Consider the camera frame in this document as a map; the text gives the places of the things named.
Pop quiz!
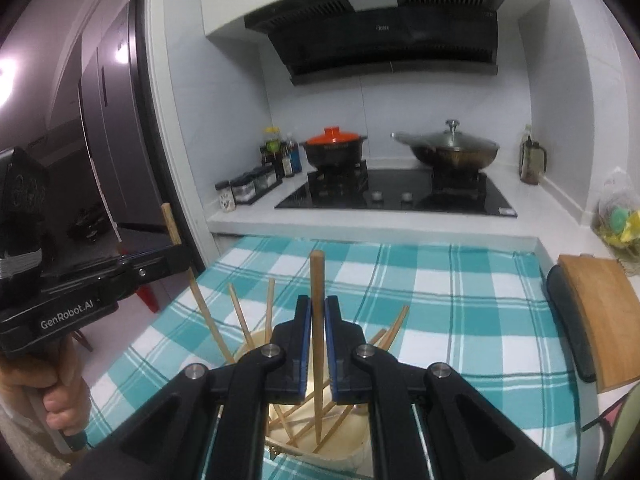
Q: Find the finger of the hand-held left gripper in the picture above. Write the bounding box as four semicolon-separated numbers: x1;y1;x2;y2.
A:
117;244;195;302
119;243;177;261

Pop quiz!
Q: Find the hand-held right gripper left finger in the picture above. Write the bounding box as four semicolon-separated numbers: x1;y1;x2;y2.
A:
65;294;312;480

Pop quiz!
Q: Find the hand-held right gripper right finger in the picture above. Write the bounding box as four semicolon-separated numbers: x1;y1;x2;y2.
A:
324;295;576;480

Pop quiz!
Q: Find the pale wooden utensil holder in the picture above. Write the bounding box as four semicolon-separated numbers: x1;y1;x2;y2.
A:
232;329;376;473

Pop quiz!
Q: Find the person's left hand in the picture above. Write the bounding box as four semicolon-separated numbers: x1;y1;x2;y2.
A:
0;342;91;439

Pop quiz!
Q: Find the white jar black lid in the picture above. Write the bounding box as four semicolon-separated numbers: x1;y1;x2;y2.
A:
215;180;236;214

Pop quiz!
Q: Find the white kitchen counter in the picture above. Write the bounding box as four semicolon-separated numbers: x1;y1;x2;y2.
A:
207;160;601;258

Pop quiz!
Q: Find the group of condiment bottles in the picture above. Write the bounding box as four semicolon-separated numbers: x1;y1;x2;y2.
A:
229;164;282;207

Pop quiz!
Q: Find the teal checked tablecloth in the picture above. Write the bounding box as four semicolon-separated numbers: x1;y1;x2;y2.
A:
82;235;583;480

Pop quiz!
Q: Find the yellow cap sauce bottle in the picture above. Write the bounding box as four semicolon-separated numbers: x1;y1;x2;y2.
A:
260;126;285;181

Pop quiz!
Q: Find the black gas hob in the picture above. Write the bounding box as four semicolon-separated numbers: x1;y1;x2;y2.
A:
274;157;518;218

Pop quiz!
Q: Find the black clay pot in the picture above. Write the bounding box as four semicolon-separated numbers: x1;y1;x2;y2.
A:
300;135;368;170

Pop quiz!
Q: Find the grey refrigerator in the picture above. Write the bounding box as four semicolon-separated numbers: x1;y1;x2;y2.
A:
0;0;206;311

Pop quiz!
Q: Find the orange pot lid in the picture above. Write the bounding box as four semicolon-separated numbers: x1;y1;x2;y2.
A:
306;127;362;146

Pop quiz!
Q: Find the dark metal wok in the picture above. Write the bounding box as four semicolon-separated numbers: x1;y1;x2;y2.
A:
391;131;502;170

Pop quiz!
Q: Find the black tray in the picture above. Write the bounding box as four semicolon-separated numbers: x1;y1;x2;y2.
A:
546;263;599;384

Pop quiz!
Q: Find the glass wok lid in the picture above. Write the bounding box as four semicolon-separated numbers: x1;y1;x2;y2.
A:
400;119;501;153

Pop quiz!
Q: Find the wooden cutting board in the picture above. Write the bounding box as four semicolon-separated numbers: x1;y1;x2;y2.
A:
557;254;640;394

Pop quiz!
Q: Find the glass jug black lid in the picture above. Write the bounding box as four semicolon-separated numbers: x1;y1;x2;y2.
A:
519;139;547;186

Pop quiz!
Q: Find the green chair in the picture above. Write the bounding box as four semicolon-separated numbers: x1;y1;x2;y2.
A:
595;387;640;480

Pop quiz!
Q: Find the clear plastic bag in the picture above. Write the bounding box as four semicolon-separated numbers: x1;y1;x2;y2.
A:
591;167;640;277

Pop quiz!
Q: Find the black range hood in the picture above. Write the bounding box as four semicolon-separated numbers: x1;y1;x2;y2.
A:
244;0;508;86

